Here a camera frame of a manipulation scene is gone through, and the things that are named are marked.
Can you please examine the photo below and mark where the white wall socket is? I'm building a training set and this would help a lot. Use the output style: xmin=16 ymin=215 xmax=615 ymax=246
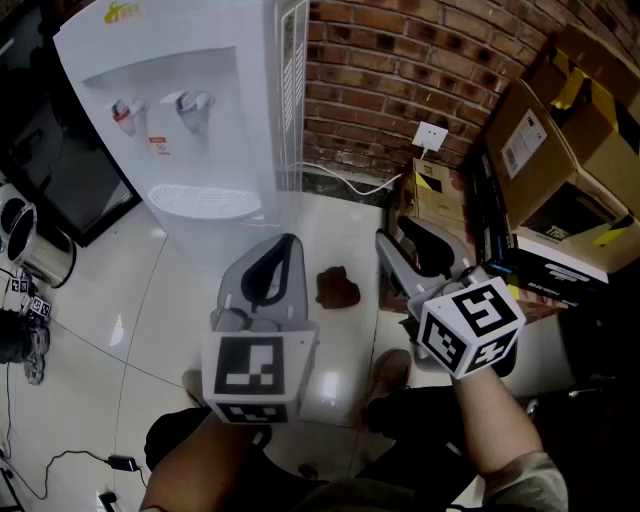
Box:
xmin=412 ymin=120 xmax=450 ymax=151

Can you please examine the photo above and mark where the brown cloth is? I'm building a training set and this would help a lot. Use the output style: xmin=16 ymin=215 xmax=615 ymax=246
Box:
xmin=314 ymin=266 xmax=362 ymax=311

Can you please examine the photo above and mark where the white water dispenser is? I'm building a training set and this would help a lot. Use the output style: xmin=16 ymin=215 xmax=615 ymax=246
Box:
xmin=52 ymin=0 xmax=311 ymax=274

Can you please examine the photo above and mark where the black carton with blue stripe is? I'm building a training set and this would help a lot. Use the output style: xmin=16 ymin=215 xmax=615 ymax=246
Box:
xmin=468 ymin=142 xmax=519 ymax=274

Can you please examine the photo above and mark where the person's left forearm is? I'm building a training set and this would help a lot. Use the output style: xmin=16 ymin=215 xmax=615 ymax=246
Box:
xmin=138 ymin=409 xmax=261 ymax=512

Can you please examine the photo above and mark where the white drip tray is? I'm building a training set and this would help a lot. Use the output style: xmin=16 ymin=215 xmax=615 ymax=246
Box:
xmin=147 ymin=183 xmax=264 ymax=221

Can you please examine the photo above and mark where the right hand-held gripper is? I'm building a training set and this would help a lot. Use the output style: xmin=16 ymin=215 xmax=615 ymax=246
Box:
xmin=374 ymin=215 xmax=526 ymax=380

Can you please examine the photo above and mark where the black power adapter with cable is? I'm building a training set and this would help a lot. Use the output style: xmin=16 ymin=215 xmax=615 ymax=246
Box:
xmin=0 ymin=448 xmax=150 ymax=501

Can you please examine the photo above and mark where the black glass-door fridge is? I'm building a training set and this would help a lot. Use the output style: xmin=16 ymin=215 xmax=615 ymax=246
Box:
xmin=0 ymin=0 xmax=145 ymax=250

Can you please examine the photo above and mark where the large labelled cardboard box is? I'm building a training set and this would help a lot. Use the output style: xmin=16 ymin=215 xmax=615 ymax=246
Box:
xmin=482 ymin=77 xmax=640 ymax=274

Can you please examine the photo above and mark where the person's right leg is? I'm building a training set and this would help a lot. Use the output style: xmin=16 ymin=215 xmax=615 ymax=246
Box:
xmin=357 ymin=384 xmax=484 ymax=506

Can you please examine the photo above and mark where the white power cable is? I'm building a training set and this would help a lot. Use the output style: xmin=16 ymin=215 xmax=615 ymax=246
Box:
xmin=298 ymin=144 xmax=431 ymax=197

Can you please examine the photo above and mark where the black and white carton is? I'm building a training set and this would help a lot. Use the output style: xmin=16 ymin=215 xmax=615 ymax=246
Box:
xmin=492 ymin=232 xmax=610 ymax=307

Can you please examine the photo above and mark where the person's brown shoe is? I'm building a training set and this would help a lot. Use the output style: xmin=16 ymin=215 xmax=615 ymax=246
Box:
xmin=364 ymin=348 xmax=413 ymax=401
xmin=180 ymin=368 xmax=214 ymax=407

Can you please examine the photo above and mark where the person's brown left shoe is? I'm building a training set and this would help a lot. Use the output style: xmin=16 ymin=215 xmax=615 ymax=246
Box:
xmin=180 ymin=368 xmax=214 ymax=407

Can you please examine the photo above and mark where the steel trash bin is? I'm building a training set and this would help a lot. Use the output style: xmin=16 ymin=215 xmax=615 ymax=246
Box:
xmin=2 ymin=199 xmax=78 ymax=290

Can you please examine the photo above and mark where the spare hand-held gripper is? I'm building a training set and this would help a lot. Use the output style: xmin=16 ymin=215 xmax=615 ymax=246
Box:
xmin=8 ymin=269 xmax=34 ymax=297
xmin=22 ymin=294 xmax=54 ymax=320

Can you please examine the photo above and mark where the person's leg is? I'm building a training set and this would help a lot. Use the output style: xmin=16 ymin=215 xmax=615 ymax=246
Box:
xmin=143 ymin=405 xmax=331 ymax=512
xmin=357 ymin=384 xmax=484 ymax=506

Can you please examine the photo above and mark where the person's light shirt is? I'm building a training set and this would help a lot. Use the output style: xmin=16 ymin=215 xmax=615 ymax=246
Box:
xmin=299 ymin=452 xmax=570 ymax=512

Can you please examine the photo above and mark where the cardboard box with yellow tape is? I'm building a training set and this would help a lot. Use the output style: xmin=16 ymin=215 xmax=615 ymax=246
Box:
xmin=524 ymin=22 xmax=640 ymax=166

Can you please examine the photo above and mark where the person's brown right shoe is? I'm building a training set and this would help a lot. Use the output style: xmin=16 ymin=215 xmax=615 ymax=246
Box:
xmin=364 ymin=348 xmax=413 ymax=401

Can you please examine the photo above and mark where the person's left leg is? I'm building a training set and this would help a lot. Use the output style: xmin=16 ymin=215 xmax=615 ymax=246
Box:
xmin=143 ymin=405 xmax=331 ymax=512

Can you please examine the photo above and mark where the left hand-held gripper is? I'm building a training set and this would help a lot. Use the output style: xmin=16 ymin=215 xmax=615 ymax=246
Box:
xmin=201 ymin=232 xmax=320 ymax=425

